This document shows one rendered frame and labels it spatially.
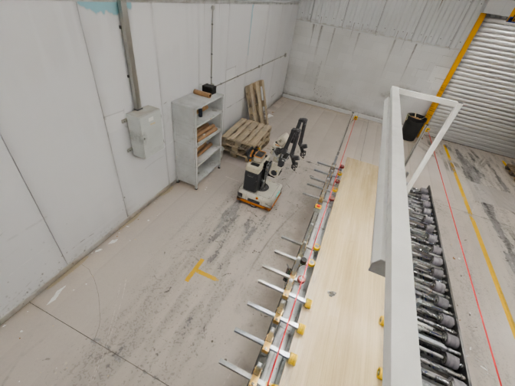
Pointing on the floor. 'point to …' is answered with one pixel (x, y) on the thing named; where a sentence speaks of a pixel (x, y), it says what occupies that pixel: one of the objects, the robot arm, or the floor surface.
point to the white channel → (402, 252)
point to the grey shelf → (184, 155)
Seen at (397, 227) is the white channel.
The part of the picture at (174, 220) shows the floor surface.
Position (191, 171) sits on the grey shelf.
